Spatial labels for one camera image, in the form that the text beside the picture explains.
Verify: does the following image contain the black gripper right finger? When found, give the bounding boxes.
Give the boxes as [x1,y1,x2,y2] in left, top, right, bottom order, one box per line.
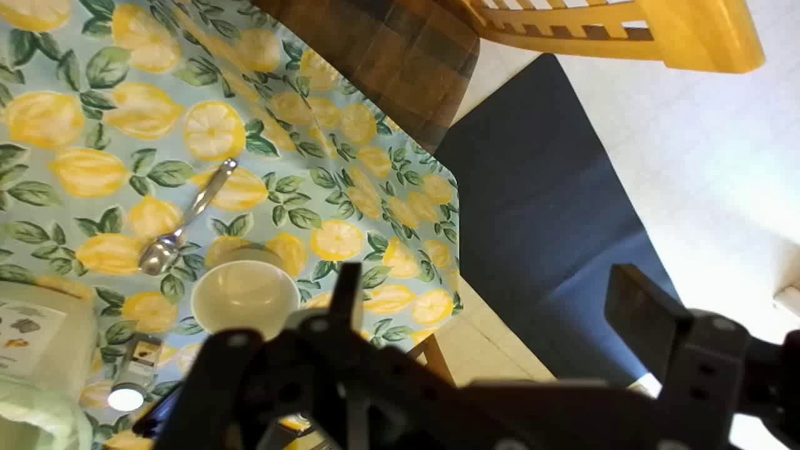
[603,263,750,450]

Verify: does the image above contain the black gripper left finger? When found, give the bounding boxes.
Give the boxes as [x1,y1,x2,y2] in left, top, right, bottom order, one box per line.
[153,259,370,450]

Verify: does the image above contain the white ceramic bowl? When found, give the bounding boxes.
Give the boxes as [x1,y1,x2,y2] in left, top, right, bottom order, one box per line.
[187,257,299,343]

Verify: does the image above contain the lemon print tablecloth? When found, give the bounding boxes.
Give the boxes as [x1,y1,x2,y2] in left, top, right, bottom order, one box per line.
[0,0,464,450]

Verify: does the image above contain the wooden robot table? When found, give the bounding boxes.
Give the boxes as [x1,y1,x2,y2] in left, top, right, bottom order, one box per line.
[408,277,557,387]

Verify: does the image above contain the dark blue floor rug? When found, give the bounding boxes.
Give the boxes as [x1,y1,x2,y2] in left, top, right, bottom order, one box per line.
[432,53,682,384]

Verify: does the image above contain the silver metal spoon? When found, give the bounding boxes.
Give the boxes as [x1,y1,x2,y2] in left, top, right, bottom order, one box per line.
[137,157,242,277]

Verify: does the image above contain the light wooden lattice chair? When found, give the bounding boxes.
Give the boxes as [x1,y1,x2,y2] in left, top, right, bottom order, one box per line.
[454,0,768,74]

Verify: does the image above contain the white compost bin green liner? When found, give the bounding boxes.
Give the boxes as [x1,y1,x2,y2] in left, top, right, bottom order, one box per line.
[0,277,100,450]

